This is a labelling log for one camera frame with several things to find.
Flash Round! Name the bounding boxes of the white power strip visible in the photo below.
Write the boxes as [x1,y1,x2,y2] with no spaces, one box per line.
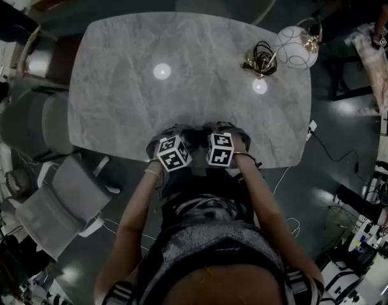
[305,120,319,142]

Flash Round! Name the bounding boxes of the person's grey patterned top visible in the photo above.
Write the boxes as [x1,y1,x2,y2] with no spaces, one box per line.
[139,195,324,305]

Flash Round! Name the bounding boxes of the white round side table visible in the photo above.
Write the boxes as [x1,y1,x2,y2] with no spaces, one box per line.
[349,222,384,254]

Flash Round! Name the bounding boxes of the black power cable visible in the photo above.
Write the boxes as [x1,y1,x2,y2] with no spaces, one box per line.
[309,128,382,184]

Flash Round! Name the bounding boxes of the grey office chair white frame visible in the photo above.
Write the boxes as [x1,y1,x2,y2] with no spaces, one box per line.
[15,152,121,262]

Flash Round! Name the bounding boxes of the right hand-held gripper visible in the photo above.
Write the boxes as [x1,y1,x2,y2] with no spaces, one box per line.
[201,120,253,168]

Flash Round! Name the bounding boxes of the person's right forearm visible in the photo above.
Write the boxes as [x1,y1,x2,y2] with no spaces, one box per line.
[233,151,324,287]

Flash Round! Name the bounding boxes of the black white striped strap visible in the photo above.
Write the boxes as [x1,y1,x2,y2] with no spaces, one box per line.
[104,280,138,305]
[282,265,325,305]

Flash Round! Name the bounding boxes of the white power cable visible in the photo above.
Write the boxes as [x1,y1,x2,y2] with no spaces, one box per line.
[271,165,302,238]

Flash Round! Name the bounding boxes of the person's left forearm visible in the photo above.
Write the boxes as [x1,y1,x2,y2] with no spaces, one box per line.
[95,157,165,300]

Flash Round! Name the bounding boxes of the person's black trousers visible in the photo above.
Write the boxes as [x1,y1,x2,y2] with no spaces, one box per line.
[160,165,257,209]

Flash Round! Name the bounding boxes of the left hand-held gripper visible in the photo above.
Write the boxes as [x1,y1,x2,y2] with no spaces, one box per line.
[145,123,194,173]

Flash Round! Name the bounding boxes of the beige patterned covered table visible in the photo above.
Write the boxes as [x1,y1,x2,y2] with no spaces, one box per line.
[351,22,388,114]

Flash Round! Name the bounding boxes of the grey upholstered armchair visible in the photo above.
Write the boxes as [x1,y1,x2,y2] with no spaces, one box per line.
[0,87,74,162]

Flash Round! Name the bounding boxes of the wooden chair dark seat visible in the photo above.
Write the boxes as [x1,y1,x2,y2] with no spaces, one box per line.
[17,25,84,86]

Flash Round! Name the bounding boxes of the white globe table lamp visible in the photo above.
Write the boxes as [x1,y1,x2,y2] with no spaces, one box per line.
[243,17,324,79]

